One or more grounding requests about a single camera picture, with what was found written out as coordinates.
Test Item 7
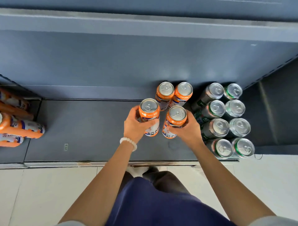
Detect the person's right hand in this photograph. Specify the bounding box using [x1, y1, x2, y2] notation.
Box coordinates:
[167, 111, 205, 150]

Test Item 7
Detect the person's left hand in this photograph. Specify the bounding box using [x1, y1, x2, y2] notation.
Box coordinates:
[123, 105, 160, 144]

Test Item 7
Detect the orange striped soda can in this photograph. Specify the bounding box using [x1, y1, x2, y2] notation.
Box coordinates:
[169, 82, 194, 109]
[162, 105, 187, 139]
[0, 113, 46, 139]
[138, 98, 160, 137]
[0, 134, 25, 147]
[155, 81, 175, 112]

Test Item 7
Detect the grey metal shelf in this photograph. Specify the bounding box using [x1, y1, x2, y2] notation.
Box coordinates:
[0, 0, 298, 169]

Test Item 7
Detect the person's left forearm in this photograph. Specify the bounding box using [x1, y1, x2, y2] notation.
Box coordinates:
[58, 139, 138, 226]

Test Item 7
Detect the person's right forearm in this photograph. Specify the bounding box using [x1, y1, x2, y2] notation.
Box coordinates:
[191, 141, 276, 220]

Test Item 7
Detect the dark grey shelf unit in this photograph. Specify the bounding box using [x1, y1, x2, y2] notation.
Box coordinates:
[240, 58, 298, 155]

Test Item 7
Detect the grey shoe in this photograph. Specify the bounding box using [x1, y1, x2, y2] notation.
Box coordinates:
[126, 166, 149, 179]

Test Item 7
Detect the navy blue shirt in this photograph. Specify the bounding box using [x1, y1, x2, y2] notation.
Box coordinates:
[106, 177, 230, 226]

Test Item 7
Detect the light grey shirt sleeve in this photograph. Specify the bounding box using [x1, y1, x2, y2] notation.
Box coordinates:
[249, 215, 298, 226]
[56, 220, 87, 226]

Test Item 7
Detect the white bead bracelet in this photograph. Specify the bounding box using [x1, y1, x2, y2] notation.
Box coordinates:
[119, 137, 138, 152]

